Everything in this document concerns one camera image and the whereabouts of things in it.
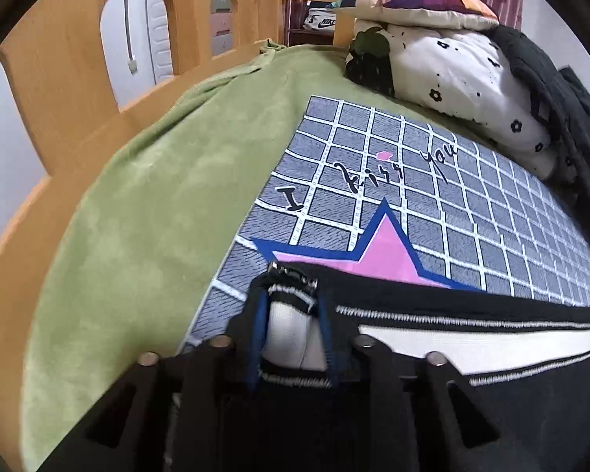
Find green fleece blanket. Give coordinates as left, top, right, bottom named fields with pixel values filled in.
left=22, top=39, right=355, bottom=458

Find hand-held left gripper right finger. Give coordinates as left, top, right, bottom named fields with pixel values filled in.
left=317, top=299, right=527, bottom=472

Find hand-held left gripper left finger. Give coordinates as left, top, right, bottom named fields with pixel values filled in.
left=39, top=275, right=272, bottom=472

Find grey checked star-print mat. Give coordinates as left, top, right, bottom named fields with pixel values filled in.
left=177, top=96, right=590, bottom=355

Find black pants with white stripe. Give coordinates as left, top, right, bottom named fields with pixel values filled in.
left=248, top=260, right=590, bottom=472

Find wooden bed frame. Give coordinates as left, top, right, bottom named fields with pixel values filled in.
left=0, top=0, right=360, bottom=404

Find white charger cable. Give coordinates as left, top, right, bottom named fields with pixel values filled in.
left=123, top=0, right=141, bottom=74

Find white floral quilt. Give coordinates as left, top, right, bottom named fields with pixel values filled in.
left=344, top=20, right=578, bottom=183

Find white bag with black logo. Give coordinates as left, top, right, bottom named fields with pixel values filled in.
left=302, top=2, right=340, bottom=30

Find dark knit blanket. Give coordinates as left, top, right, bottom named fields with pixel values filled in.
left=489, top=24, right=590, bottom=251

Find colourful patterned pillow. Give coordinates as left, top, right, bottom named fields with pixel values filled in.
left=324, top=0, right=500, bottom=30

